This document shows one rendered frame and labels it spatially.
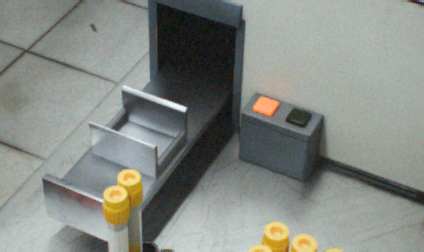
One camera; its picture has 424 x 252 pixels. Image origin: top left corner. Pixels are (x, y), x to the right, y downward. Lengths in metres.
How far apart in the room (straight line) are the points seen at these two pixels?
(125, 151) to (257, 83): 0.13
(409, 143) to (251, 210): 0.13
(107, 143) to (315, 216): 0.17
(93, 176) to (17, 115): 1.48
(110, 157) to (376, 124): 0.20
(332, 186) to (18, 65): 1.63
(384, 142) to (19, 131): 1.48
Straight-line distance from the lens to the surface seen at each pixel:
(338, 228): 0.72
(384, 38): 0.68
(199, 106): 0.75
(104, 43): 2.36
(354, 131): 0.74
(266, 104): 0.74
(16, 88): 2.25
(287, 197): 0.74
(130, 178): 0.60
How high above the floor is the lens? 1.40
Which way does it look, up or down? 42 degrees down
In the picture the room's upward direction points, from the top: 2 degrees clockwise
